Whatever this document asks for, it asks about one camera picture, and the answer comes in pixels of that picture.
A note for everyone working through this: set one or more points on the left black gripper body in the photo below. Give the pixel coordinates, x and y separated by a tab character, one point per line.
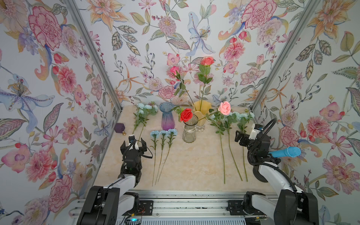
140	151

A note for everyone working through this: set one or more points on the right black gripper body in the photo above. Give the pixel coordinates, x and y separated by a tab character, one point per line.
245	142

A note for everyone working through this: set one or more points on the single light blue rose stem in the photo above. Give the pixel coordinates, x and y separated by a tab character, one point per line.
220	129

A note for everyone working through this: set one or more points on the clear ribbed glass vase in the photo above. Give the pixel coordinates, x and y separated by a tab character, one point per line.
189	134

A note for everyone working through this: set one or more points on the yellow ruffled glass vase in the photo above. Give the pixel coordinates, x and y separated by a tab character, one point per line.
200	109

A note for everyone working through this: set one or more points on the red rose stem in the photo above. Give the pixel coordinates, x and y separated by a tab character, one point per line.
184	114

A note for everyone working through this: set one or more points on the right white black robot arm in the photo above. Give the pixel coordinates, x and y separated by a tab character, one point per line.
275	180

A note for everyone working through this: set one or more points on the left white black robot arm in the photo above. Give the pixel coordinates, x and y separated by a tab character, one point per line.
118	185

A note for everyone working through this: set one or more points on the blue purple glass vase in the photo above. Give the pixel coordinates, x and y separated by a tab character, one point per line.
167	116

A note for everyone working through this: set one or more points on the purple perfume bottle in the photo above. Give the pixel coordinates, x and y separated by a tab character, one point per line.
120	128

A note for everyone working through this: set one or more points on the pink rose stem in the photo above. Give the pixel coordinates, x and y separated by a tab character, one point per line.
222	111

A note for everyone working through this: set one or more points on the pink rose blue carnation bouquet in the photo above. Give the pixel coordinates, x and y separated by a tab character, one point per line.
197	73

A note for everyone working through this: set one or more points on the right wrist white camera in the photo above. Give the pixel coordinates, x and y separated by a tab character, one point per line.
256	129

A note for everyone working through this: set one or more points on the wrist white camera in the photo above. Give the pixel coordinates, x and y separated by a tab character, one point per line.
133	143
256	129

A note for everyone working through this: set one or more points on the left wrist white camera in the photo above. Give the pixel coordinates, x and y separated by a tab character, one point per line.
133	143

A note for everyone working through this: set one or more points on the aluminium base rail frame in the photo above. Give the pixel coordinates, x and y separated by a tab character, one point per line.
203	202

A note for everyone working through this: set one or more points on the right aluminium corner post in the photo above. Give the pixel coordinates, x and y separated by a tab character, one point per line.
296	32

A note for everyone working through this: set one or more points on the aluminium corner post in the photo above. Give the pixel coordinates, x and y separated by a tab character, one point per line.
76	15
296	32

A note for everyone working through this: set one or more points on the left aluminium corner post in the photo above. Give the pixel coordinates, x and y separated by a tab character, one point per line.
76	15

